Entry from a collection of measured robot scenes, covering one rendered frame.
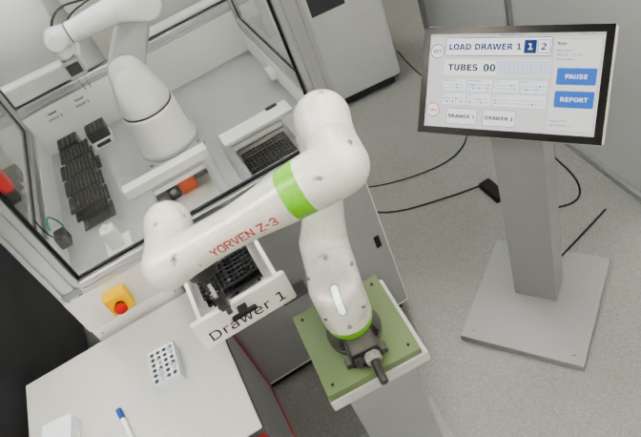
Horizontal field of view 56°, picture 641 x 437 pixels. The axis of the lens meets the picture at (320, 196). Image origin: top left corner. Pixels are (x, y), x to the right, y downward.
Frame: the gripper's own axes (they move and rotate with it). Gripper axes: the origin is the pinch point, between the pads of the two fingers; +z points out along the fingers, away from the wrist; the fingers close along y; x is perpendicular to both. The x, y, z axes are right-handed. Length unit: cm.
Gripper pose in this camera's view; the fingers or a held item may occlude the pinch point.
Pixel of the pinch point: (229, 309)
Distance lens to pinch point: 165.7
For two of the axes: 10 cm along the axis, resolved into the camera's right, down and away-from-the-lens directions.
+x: 8.6, -5.0, 1.3
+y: 4.2, 5.2, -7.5
